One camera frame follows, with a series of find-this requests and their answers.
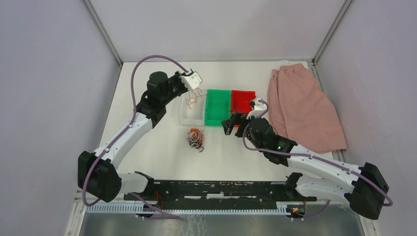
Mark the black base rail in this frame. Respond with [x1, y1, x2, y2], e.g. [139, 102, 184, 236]
[139, 180, 316, 210]

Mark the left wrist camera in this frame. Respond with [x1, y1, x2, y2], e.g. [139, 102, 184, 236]
[180, 69, 203, 90]

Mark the pink cloth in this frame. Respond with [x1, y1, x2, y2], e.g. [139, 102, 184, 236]
[267, 63, 347, 153]

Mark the cable bundle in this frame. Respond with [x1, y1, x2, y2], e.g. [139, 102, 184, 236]
[186, 127, 205, 153]

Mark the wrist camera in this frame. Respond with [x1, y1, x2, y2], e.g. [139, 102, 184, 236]
[246, 98, 269, 119]
[180, 69, 203, 90]

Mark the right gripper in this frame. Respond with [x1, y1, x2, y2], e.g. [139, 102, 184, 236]
[221, 111, 265, 152]

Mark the red plastic bin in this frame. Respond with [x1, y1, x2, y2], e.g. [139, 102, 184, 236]
[231, 90, 256, 114]

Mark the orange cable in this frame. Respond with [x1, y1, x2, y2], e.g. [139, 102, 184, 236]
[185, 88, 209, 110]

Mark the clear plastic bin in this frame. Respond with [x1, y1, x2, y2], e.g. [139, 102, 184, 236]
[179, 94, 206, 126]

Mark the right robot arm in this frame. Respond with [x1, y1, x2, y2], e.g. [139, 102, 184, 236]
[221, 112, 393, 220]

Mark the green plastic bin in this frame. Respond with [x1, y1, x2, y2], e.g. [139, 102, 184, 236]
[204, 89, 232, 126]

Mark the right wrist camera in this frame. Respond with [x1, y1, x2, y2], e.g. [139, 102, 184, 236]
[246, 98, 269, 119]

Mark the white toothed cable duct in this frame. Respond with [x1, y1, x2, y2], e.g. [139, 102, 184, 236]
[86, 203, 290, 216]

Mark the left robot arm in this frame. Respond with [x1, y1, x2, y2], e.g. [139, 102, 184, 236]
[77, 70, 202, 203]

